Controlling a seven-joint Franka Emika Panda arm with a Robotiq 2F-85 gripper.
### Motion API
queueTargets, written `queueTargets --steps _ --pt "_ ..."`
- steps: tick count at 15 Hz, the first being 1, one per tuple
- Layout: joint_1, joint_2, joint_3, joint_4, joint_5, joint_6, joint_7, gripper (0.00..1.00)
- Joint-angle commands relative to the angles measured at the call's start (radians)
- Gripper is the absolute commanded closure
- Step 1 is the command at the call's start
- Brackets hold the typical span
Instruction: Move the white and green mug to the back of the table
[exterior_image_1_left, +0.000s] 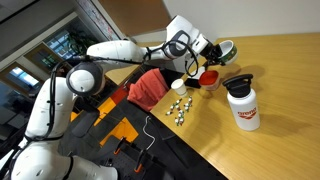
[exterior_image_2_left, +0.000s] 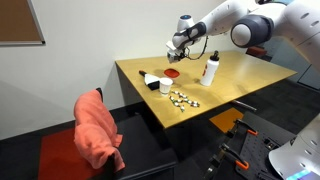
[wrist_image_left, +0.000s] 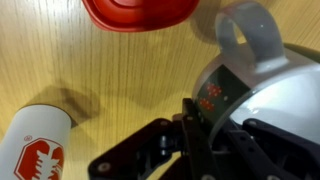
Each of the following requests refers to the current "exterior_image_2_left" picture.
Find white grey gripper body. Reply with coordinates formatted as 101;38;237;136
165;39;187;60

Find red round lid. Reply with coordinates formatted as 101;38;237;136
163;68;181;79

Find white bottle with black cap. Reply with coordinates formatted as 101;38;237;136
199;50;221;87

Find red upholstered seat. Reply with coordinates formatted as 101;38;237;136
246;45;269;58

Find grey metal bar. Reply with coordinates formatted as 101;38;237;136
231;99;258;112

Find black chair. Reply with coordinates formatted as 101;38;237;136
94;87;180;180

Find salmon red towel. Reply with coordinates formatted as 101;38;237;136
73;89;126;173

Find brown corkboard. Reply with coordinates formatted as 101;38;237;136
0;0;46;47

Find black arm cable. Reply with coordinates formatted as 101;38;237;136
185;35;210;61

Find white brush with black handle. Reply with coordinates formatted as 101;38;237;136
138;69;162;91

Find black clamp with orange handle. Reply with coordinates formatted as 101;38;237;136
232;118;259;138
207;143;250;178

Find black perforated mount plate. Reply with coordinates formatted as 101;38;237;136
229;111;298;180

